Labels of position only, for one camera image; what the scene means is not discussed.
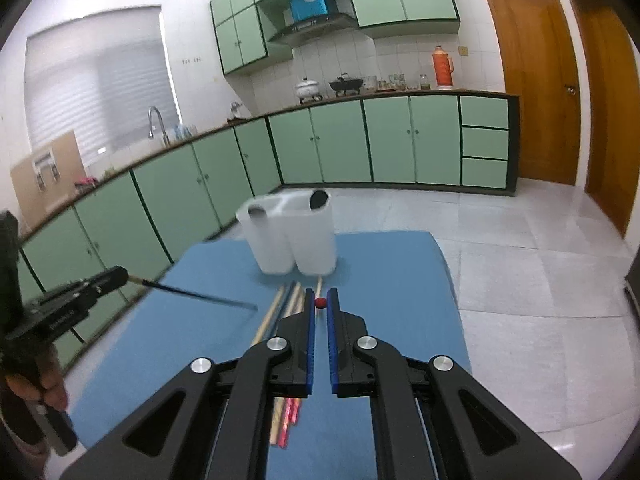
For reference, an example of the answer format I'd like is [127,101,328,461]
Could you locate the window blind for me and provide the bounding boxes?
[23,6,174,172]

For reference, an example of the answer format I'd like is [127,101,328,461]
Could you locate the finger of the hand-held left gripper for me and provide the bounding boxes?
[74,265,130,307]

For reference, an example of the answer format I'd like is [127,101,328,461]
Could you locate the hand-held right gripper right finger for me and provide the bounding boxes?
[326,287,584,480]

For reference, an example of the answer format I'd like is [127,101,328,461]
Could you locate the white utensil holder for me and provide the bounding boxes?
[235,189,339,277]

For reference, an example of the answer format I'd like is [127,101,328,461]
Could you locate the white cooking pot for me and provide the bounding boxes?
[294,77,324,100]

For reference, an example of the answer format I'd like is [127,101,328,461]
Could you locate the metal faucet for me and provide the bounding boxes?
[147,105,171,147]

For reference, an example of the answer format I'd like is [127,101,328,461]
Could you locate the cardboard box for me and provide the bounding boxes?
[10,130,89,232]

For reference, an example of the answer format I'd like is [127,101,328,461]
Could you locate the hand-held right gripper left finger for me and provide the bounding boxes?
[59,287,318,480]

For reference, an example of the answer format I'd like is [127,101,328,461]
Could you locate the black glass cabinet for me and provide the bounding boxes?
[622,259,640,322]

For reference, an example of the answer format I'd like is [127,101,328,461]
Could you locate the blue table mat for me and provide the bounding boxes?
[65,230,474,480]

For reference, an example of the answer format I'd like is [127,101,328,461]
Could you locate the person's left hand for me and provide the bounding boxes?
[5,346,71,412]

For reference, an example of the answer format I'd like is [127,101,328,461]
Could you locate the gas stove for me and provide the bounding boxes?
[298,91,365,105]

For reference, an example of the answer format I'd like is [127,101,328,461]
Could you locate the green base cabinets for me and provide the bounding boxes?
[0,91,521,377]

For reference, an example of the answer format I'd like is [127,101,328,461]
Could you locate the blue box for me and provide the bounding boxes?
[289,0,331,21]

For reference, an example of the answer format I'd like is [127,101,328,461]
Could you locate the orange thermos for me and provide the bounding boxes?
[432,45,455,90]

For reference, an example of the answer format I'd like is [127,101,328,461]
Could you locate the wooden door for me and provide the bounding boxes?
[478,0,581,186]
[569,0,640,237]

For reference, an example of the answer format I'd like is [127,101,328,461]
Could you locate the range hood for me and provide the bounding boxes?
[267,12,359,46]

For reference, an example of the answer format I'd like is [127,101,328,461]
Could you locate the dark chopstick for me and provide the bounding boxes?
[272,285,294,327]
[127,272,259,310]

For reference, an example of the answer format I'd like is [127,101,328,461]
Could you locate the light wooden chopstick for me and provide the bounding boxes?
[250,283,287,346]
[269,282,302,447]

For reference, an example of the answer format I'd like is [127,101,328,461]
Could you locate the black wok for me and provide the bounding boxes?
[328,73,365,96]

